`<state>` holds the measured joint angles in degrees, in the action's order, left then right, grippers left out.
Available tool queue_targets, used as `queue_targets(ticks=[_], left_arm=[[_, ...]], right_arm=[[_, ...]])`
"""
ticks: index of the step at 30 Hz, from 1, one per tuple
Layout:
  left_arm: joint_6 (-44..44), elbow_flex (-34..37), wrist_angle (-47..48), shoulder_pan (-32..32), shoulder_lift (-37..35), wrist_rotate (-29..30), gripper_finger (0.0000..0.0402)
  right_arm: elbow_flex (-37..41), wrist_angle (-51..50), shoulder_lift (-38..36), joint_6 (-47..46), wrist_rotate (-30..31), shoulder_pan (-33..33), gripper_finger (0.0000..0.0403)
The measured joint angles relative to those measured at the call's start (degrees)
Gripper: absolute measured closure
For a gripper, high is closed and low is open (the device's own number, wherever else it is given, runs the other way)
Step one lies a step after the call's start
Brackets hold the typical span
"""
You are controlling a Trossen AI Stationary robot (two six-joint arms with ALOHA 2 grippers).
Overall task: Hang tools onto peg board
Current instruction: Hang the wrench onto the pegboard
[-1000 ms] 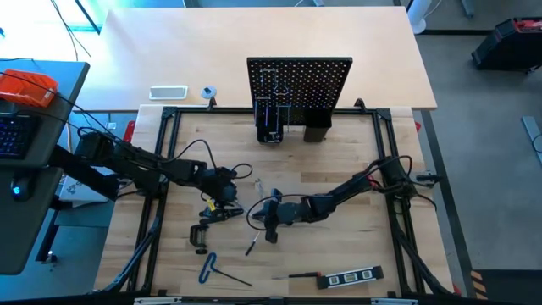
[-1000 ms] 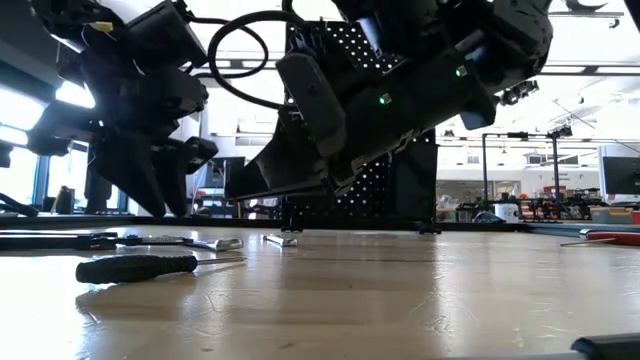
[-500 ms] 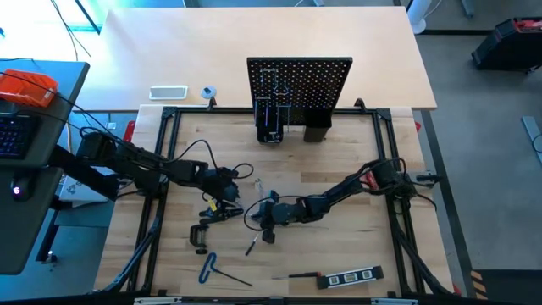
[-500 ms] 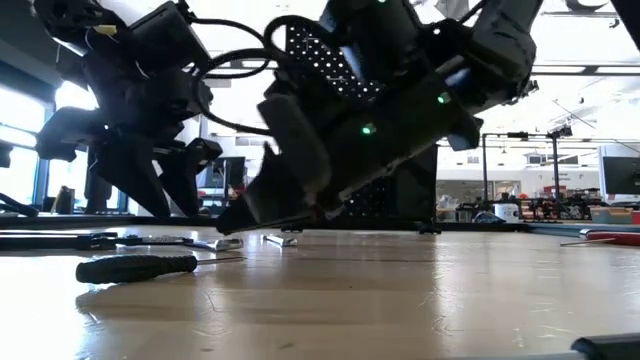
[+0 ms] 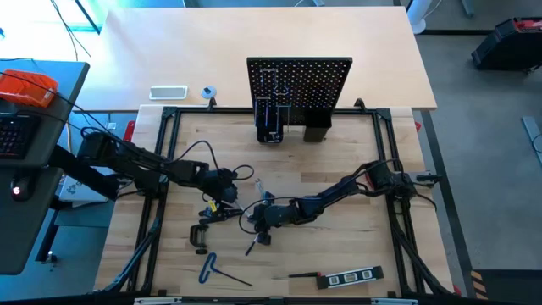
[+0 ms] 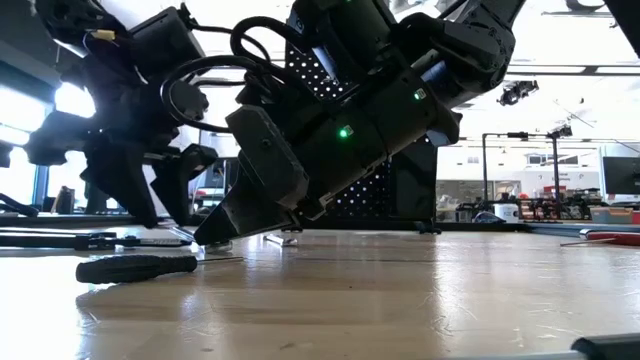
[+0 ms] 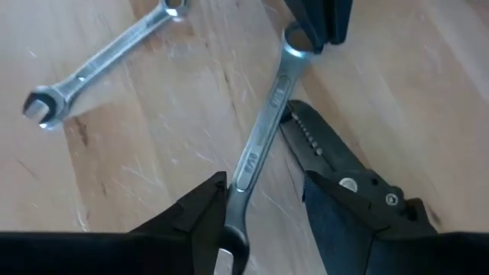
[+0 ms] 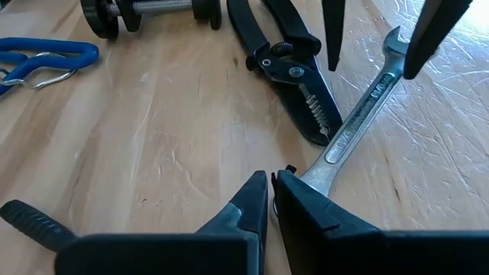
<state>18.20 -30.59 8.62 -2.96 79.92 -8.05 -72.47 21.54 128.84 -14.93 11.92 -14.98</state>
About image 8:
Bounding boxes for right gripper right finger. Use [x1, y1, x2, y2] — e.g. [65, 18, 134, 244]
[270, 163, 387, 275]

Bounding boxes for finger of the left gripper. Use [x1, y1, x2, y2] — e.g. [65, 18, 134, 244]
[322, 0, 347, 73]
[403, 0, 474, 80]

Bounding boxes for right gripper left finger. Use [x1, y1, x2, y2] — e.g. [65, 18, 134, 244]
[194, 170, 268, 275]

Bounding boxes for black wire stripper pliers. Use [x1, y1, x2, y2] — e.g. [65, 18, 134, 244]
[226, 0, 344, 147]

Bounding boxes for silver combination wrench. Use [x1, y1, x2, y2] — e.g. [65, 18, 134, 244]
[300, 25, 412, 198]

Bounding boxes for small black-handled screwdriver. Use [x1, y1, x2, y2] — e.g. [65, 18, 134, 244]
[0, 199, 77, 253]

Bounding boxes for black C-clamp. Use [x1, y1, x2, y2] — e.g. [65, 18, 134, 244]
[79, 0, 222, 40]

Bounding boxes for blue T-handle hex key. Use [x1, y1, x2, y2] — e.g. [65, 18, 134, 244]
[0, 37, 100, 96]

